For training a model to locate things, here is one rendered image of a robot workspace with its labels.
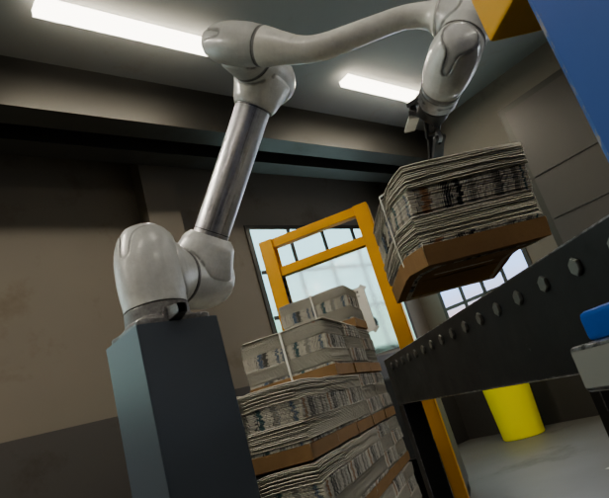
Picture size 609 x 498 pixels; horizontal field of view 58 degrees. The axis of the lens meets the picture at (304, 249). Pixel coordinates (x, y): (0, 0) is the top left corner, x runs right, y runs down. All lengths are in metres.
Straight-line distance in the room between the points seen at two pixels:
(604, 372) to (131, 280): 1.10
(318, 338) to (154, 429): 1.11
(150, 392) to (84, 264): 3.39
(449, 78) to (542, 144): 4.64
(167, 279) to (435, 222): 0.63
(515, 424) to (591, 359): 5.15
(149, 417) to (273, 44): 0.88
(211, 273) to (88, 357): 2.92
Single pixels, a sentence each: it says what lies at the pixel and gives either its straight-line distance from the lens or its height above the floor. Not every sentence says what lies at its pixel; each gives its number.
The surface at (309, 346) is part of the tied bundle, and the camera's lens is 2.19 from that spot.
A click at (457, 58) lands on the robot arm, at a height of 1.28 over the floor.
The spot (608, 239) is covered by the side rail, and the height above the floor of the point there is 0.78.
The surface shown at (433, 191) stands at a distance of 1.22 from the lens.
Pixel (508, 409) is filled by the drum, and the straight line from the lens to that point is 5.52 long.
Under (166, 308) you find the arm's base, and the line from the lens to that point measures 1.28.
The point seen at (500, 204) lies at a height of 1.03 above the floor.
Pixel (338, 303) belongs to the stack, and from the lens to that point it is 2.78.
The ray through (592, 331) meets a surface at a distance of 0.40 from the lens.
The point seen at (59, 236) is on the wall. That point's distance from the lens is 4.59.
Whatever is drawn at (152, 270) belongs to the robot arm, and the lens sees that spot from 1.32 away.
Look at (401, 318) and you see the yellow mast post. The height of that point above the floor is 1.09.
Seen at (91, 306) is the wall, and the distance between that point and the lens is 4.44.
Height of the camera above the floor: 0.72
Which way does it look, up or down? 17 degrees up
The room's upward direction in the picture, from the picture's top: 17 degrees counter-clockwise
